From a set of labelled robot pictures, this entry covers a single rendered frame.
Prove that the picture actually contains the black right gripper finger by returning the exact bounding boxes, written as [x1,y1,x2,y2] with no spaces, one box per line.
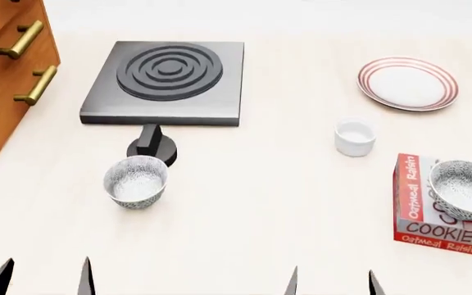
[283,265,299,295]
[368,269,389,295]

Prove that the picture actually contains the oatmeal raisin cookies box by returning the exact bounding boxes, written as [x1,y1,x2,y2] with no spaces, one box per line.
[393,152,472,258]

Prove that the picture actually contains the black patterned bowl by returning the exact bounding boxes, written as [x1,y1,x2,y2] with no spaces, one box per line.
[103,155,170,211]
[429,160,472,223]

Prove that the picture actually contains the red striped white plate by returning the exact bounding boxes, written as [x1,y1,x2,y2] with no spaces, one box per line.
[356,56,460,112]

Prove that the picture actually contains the grey stove burner plate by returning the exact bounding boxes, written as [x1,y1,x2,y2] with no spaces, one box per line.
[79,40,245,128]

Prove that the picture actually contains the white ramekin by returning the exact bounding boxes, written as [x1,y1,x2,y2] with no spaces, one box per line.
[334,116,377,158]

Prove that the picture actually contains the black stove knob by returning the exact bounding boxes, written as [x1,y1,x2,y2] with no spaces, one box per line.
[126,123,179,168]

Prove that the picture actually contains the brass drawer handle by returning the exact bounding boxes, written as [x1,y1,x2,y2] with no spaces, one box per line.
[13,65,58,107]
[0,20,45,61]

